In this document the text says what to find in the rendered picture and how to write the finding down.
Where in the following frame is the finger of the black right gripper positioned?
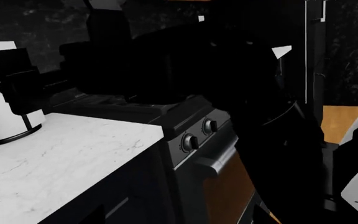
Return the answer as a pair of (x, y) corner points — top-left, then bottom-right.
(0, 47), (39, 80)
(0, 75), (45, 116)

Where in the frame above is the black paper towel holder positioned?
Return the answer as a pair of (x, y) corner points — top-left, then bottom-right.
(0, 110), (43, 148)

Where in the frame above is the silver black stove knob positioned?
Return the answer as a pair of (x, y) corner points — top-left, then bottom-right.
(180, 133), (200, 153)
(201, 118), (219, 136)

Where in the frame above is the dark base cabinet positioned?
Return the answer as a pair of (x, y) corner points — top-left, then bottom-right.
(38, 129), (180, 224)

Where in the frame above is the dark grey stove range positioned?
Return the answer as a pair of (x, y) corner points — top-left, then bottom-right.
(50, 92), (280, 224)

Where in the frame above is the grey oven door handle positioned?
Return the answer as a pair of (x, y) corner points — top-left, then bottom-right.
(194, 137), (239, 176)

